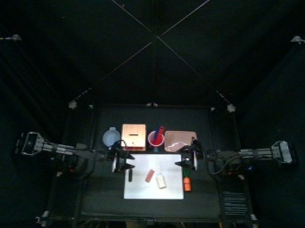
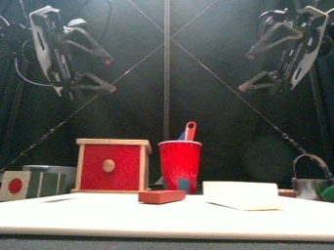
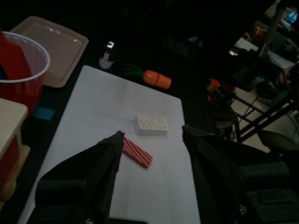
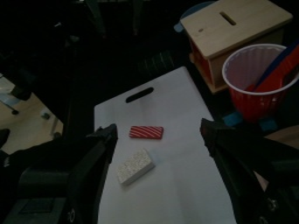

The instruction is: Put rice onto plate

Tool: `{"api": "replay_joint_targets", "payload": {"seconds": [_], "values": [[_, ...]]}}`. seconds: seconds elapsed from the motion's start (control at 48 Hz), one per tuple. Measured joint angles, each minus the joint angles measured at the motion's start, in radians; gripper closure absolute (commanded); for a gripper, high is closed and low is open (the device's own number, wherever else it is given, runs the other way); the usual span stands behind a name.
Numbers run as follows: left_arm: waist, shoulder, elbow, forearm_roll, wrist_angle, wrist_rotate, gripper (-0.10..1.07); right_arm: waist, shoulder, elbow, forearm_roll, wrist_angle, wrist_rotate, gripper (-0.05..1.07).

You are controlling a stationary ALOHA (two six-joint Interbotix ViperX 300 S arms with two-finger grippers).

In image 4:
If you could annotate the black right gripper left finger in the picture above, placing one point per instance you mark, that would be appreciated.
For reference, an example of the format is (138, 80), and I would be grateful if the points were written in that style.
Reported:
(91, 175)

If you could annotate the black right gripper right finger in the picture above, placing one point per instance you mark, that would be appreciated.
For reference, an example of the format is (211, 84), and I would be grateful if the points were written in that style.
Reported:
(238, 157)

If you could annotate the red striped salmon toy slice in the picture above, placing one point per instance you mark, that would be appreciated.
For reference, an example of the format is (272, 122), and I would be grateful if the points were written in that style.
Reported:
(146, 132)

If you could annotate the small blue toy piece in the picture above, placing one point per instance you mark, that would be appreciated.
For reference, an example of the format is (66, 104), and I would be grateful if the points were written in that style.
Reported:
(233, 119)

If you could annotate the wooden box with slot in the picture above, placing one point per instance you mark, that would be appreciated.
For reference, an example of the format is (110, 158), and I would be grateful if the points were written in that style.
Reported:
(230, 32)

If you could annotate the red plastic cup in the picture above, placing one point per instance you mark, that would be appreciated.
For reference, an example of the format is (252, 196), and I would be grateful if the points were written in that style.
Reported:
(256, 105)

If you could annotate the light blue round plate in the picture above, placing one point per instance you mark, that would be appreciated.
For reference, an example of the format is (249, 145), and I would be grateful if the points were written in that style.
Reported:
(187, 14)

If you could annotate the white toy rice block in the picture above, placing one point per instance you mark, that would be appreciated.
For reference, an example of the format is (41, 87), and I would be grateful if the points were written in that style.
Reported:
(134, 167)

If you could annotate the black office chair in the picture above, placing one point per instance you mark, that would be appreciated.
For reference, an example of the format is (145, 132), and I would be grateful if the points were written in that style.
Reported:
(21, 84)

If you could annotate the white plastic cutting board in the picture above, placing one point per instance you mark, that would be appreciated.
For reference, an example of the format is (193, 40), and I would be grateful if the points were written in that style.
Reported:
(175, 116)

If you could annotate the blue toy utensil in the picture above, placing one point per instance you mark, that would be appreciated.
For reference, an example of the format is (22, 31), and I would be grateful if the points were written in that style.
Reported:
(277, 62)

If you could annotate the red toy utensil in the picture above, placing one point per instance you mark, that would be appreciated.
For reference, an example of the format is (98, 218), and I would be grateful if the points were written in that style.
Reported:
(282, 74)

